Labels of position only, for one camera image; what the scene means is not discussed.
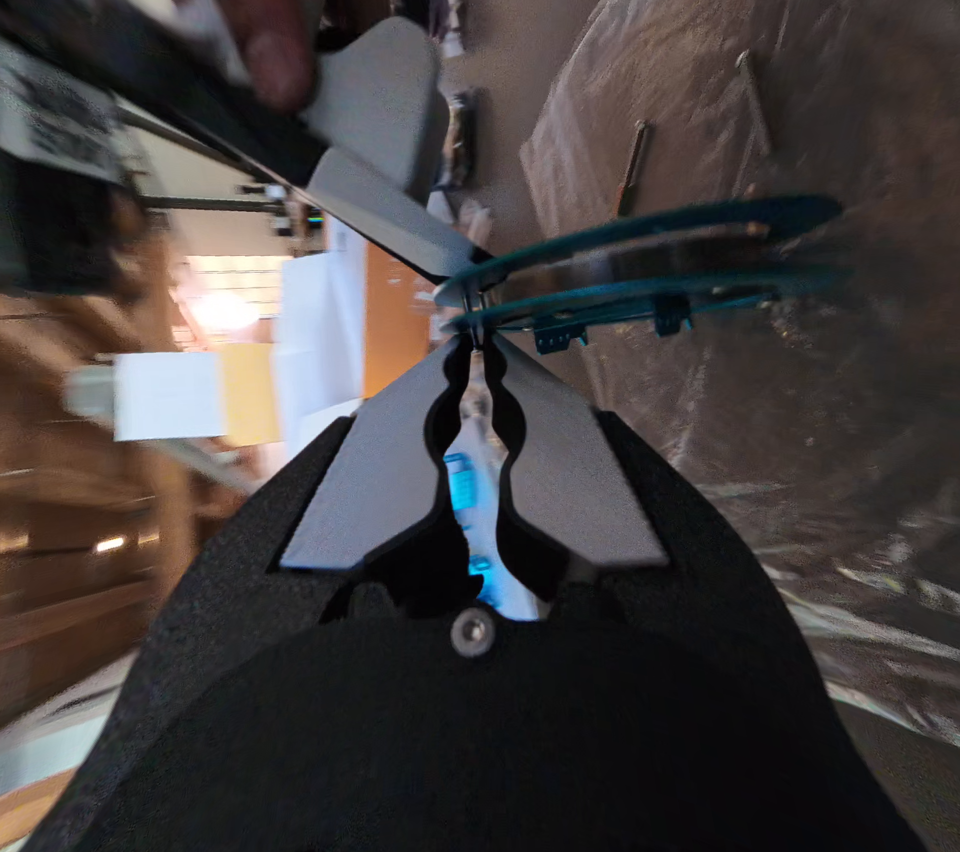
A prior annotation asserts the dark shiny component bag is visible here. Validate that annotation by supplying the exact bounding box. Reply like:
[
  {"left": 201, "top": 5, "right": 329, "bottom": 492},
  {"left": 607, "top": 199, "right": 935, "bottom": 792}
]
[{"left": 442, "top": 89, "right": 483, "bottom": 187}]

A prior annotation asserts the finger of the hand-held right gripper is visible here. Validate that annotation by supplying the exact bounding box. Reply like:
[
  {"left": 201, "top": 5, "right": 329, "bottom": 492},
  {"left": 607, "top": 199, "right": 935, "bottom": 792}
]
[{"left": 306, "top": 147, "right": 494, "bottom": 285}]

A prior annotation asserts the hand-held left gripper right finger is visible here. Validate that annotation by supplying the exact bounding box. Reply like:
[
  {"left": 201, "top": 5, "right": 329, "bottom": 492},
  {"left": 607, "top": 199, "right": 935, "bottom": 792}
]
[{"left": 482, "top": 333, "right": 669, "bottom": 570}]

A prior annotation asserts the long metal screw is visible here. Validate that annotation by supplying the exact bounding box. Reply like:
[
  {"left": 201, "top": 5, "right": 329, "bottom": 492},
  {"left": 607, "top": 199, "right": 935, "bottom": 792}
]
[{"left": 736, "top": 48, "right": 775, "bottom": 157}]

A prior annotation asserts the white foam sheet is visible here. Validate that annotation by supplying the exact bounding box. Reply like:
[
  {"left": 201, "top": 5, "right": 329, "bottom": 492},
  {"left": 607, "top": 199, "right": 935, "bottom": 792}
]
[{"left": 438, "top": 410, "right": 545, "bottom": 622}]

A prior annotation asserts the blue metal turntable assembly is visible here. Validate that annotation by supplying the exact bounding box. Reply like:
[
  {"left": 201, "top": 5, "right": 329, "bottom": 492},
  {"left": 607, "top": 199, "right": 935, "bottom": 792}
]
[{"left": 433, "top": 192, "right": 852, "bottom": 356}]

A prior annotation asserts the orange and white cardboard box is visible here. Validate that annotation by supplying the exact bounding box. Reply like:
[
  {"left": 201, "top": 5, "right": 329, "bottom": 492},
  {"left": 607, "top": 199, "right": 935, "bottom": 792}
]
[{"left": 273, "top": 241, "right": 440, "bottom": 444}]

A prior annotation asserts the large clear plastic bag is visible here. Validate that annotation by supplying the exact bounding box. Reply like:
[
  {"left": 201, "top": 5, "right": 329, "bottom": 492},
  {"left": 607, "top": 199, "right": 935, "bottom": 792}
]
[{"left": 519, "top": 0, "right": 960, "bottom": 756}]

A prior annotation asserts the black servo with striped wires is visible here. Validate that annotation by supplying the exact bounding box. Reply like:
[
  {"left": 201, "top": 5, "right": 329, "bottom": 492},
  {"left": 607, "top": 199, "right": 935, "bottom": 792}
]
[{"left": 399, "top": 0, "right": 470, "bottom": 58}]

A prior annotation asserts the grey desk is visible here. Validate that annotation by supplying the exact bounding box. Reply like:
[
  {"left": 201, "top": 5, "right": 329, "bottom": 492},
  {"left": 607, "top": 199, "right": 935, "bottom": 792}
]
[{"left": 397, "top": 0, "right": 960, "bottom": 852}]

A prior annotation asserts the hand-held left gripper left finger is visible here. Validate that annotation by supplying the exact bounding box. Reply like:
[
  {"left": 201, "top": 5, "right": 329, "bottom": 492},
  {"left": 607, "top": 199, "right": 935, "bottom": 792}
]
[{"left": 279, "top": 333, "right": 468, "bottom": 570}]

